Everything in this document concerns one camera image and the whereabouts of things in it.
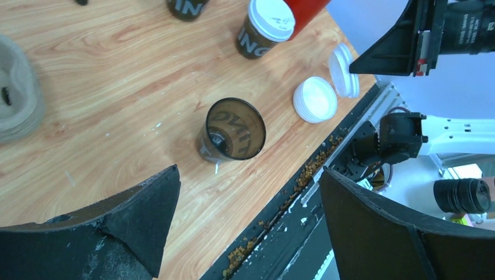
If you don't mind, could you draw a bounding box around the grey pulp cup carrier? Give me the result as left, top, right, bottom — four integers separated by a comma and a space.
1, 34, 46, 144

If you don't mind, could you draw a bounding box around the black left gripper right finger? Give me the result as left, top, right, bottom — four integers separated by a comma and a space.
319, 168, 494, 279

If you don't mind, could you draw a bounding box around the grey camera tripod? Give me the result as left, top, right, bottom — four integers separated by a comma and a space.
75, 0, 89, 6

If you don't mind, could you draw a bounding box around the brown coffee cup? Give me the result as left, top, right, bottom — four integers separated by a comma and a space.
235, 17, 278, 60
197, 97, 267, 164

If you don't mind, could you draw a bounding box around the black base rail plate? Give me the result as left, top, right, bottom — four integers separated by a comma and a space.
203, 84, 404, 279

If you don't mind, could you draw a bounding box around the black paper cup stack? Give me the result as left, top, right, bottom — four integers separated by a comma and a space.
165, 0, 209, 22

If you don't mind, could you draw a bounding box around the white plastic lid stack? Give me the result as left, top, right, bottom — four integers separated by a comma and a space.
292, 76, 337, 124

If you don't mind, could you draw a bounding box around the red straw holder cup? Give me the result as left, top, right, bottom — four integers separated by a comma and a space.
284, 0, 331, 41

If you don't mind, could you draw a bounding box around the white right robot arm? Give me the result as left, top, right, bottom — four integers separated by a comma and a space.
349, 1, 494, 165

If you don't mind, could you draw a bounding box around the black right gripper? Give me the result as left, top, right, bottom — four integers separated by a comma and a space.
349, 0, 448, 76

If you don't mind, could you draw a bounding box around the white single cup lid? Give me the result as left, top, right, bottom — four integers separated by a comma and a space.
248, 0, 295, 43

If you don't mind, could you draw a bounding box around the black cup stack off-table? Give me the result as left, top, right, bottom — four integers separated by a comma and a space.
433, 178, 492, 214

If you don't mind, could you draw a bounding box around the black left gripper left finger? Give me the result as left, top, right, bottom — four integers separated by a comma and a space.
1, 165, 181, 279

